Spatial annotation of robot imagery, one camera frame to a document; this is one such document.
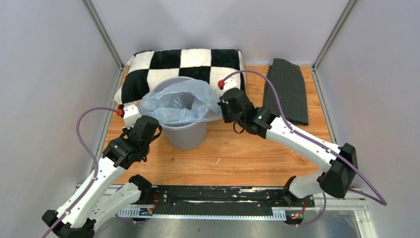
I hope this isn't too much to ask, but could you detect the left aluminium frame post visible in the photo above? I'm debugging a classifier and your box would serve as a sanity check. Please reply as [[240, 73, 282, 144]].
[[81, 0, 124, 71]]

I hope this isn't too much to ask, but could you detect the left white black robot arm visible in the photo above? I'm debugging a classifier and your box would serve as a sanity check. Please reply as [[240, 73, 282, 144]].
[[42, 116, 161, 238]]

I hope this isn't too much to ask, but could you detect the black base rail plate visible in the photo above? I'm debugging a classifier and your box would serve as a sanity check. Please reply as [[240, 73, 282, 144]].
[[122, 185, 315, 221]]

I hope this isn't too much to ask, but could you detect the translucent blue plastic trash bag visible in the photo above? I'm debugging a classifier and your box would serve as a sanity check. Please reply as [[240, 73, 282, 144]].
[[138, 77, 222, 125]]

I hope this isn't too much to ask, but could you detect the black white checkered pillow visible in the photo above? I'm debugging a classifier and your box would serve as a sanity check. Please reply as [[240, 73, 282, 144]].
[[114, 49, 246, 105]]

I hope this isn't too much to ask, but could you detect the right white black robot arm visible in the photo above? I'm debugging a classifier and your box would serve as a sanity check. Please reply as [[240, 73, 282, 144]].
[[218, 88, 357, 203]]

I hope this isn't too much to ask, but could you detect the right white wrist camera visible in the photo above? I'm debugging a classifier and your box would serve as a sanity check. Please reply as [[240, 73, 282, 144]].
[[217, 76, 240, 92]]

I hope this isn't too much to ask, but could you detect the dark grey perforated mat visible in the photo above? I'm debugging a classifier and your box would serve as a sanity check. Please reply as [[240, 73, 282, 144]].
[[266, 58, 309, 126]]

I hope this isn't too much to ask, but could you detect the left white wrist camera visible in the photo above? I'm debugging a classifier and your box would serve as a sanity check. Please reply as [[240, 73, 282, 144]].
[[117, 104, 141, 129]]

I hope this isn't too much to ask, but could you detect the grey plastic trash bin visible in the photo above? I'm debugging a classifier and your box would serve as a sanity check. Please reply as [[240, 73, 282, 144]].
[[149, 76, 210, 151]]

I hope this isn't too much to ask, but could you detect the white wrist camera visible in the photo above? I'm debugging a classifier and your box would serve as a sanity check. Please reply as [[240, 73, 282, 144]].
[[217, 76, 240, 92], [117, 104, 141, 129]]

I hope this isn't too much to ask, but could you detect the right aluminium frame post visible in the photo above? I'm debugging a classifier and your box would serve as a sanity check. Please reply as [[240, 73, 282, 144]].
[[312, 0, 359, 70]]

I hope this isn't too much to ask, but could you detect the white slotted cable duct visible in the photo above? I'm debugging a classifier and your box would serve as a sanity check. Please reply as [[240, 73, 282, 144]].
[[116, 206, 287, 221]]

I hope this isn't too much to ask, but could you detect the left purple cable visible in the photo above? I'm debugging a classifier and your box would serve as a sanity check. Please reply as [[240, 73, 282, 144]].
[[41, 107, 121, 238]]

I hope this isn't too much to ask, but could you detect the aluminium frame post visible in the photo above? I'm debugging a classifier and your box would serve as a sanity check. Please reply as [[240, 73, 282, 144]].
[[81, 0, 124, 71], [312, 0, 359, 70]]

